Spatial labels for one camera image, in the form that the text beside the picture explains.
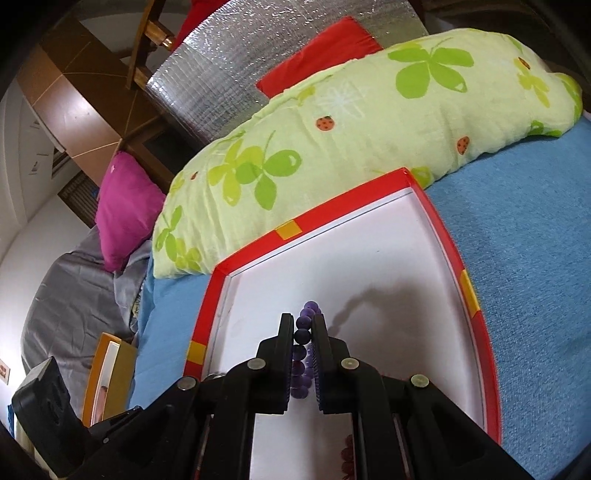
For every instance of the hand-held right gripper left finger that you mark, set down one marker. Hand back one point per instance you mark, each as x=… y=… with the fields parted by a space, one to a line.
x=287 y=369

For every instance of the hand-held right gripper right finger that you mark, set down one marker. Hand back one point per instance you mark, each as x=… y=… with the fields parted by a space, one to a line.
x=318 y=369

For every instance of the red cardboard box white inside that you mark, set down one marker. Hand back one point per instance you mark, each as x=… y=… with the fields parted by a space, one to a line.
x=351 y=258

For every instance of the orange book box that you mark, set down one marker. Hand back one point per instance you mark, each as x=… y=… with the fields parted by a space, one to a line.
x=99 y=369

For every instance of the grey blanket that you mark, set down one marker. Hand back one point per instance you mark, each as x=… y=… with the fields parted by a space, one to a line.
x=69 y=295

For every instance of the magenta pillow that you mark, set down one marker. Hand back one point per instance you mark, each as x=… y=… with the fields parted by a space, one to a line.
x=124 y=207

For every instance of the dark louvred window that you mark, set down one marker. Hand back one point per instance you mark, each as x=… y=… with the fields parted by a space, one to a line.
x=76 y=194

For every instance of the blue bed sheet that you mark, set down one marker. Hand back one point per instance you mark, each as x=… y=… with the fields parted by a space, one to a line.
x=517 y=277

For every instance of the green floral pillow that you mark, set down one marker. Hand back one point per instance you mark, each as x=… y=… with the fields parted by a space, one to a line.
x=369 y=129

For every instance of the silver foil mat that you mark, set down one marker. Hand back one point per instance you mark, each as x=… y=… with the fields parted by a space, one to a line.
x=240 y=69

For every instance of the red pillow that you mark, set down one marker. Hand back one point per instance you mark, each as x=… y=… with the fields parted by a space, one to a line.
x=323 y=60

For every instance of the wooden chair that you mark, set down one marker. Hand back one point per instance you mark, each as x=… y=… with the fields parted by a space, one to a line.
x=143 y=41

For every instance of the red cloth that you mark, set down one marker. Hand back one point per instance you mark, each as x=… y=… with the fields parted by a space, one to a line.
x=194 y=18

